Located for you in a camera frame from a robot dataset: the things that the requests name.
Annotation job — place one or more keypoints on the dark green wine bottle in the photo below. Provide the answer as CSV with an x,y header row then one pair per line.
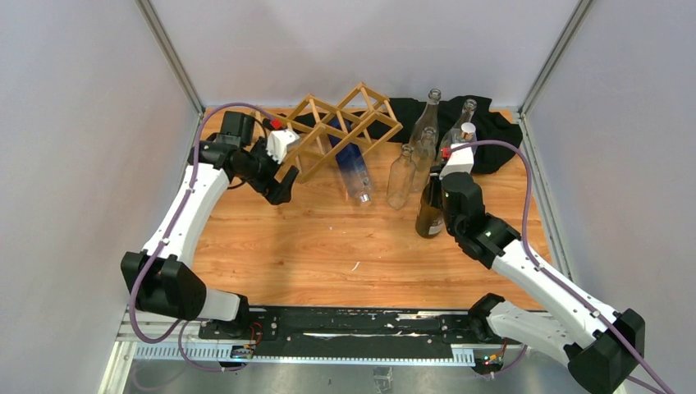
x,y
429,221

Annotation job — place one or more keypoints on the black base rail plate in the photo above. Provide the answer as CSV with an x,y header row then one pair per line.
x,y
363,335

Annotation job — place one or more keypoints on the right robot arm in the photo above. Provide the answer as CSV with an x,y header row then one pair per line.
x,y
581,332

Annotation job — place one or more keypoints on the clear glass bottle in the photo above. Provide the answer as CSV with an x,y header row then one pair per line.
x,y
428,118

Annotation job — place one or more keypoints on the blue labelled bottle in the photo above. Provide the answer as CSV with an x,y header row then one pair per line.
x,y
465,133

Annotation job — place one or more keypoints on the clear bottle dark label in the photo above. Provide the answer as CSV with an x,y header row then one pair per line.
x,y
468,110

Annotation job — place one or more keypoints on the wooden wine rack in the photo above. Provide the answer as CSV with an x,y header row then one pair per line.
x,y
364,117

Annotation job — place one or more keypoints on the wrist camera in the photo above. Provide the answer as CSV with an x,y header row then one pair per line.
x,y
457,157
279,143

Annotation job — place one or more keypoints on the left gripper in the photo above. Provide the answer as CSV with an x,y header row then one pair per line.
x,y
281,190

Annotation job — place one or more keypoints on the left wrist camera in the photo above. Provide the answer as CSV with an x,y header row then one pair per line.
x,y
279,143

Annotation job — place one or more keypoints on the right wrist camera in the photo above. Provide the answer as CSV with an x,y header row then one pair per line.
x,y
457,157

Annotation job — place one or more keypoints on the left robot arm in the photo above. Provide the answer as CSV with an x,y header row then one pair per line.
x,y
160,276

